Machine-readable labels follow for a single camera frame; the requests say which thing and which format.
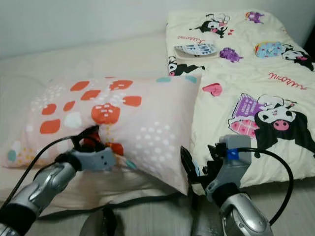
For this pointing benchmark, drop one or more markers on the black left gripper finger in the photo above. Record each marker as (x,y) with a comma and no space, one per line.
(86,132)

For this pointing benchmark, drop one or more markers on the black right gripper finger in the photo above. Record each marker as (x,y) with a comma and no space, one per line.
(189,162)
(215,153)

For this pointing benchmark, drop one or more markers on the pink pillow with orange patches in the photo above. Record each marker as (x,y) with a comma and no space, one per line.
(152,110)

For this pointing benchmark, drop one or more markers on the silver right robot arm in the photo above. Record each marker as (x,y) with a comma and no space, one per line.
(246,216)

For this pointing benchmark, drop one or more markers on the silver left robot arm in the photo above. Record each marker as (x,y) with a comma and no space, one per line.
(42,189)

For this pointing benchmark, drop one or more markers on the robot right leg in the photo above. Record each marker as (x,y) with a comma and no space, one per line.
(203,221)

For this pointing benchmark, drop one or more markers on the robot leg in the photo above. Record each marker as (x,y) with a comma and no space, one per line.
(203,221)
(98,223)

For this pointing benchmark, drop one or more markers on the cream cartoon print blanket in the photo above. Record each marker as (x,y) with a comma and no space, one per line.
(241,83)

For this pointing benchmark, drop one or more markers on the robot left leg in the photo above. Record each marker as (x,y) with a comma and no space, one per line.
(98,223)

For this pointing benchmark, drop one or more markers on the white bed mattress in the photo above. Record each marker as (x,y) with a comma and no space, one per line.
(78,54)

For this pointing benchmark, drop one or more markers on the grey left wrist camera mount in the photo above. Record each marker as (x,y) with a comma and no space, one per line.
(98,158)

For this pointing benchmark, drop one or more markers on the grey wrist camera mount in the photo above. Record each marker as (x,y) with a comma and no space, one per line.
(98,158)
(234,162)

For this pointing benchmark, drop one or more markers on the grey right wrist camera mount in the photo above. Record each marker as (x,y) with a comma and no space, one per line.
(234,162)

